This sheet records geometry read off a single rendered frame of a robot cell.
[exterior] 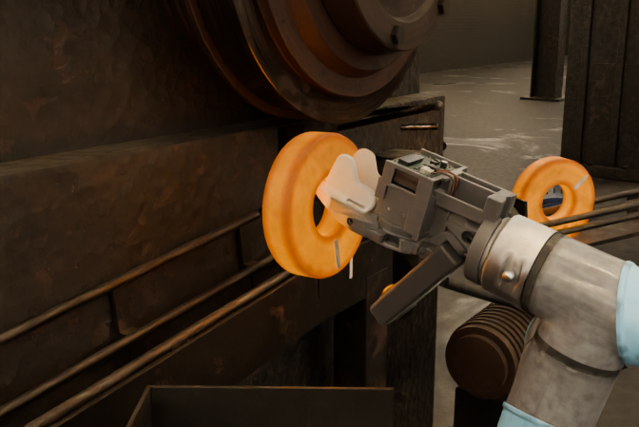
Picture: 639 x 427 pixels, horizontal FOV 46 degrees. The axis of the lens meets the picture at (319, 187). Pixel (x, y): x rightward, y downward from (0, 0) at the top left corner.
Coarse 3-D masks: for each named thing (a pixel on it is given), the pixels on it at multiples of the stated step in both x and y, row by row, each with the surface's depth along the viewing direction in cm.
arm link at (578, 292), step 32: (544, 256) 62; (576, 256) 62; (608, 256) 62; (544, 288) 62; (576, 288) 60; (608, 288) 59; (544, 320) 63; (576, 320) 60; (608, 320) 59; (576, 352) 60; (608, 352) 60
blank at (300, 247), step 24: (288, 144) 75; (312, 144) 74; (336, 144) 77; (288, 168) 73; (312, 168) 74; (264, 192) 73; (288, 192) 72; (312, 192) 75; (264, 216) 73; (288, 216) 72; (312, 216) 75; (288, 240) 73; (312, 240) 75; (336, 240) 79; (360, 240) 83; (288, 264) 75; (312, 264) 76; (336, 264) 79
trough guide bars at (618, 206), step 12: (624, 192) 138; (636, 192) 139; (612, 204) 138; (624, 204) 131; (636, 204) 131; (576, 216) 128; (588, 216) 128; (624, 216) 131; (636, 216) 132; (564, 228) 128; (576, 228) 128; (588, 228) 129
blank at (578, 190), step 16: (544, 160) 128; (560, 160) 127; (528, 176) 126; (544, 176) 126; (560, 176) 127; (576, 176) 128; (528, 192) 126; (544, 192) 127; (576, 192) 129; (592, 192) 130; (528, 208) 127; (560, 208) 132; (576, 208) 130; (592, 208) 131; (576, 224) 131
